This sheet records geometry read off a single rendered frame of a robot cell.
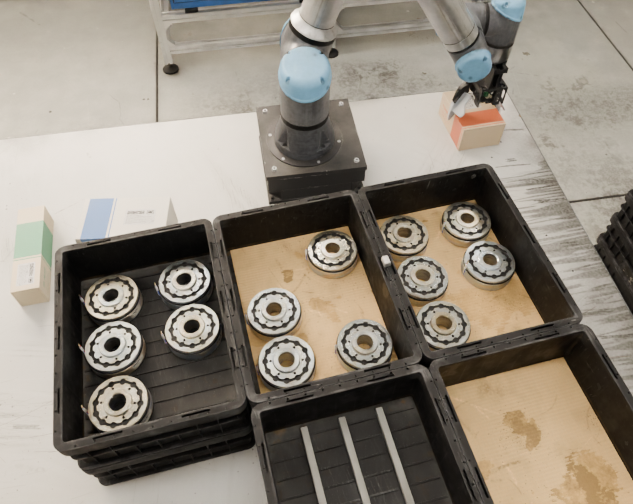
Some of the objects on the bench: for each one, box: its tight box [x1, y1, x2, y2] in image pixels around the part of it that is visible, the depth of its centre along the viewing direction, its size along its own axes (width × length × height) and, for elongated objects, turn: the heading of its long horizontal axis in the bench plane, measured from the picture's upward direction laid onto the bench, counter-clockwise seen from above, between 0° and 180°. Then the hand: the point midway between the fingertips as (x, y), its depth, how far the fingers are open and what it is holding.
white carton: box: [75, 197, 178, 243], centre depth 134 cm, size 20×12×9 cm, turn 92°
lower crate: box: [78, 402, 256, 486], centre depth 112 cm, size 40×30×12 cm
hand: (471, 113), depth 156 cm, fingers closed on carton, 14 cm apart
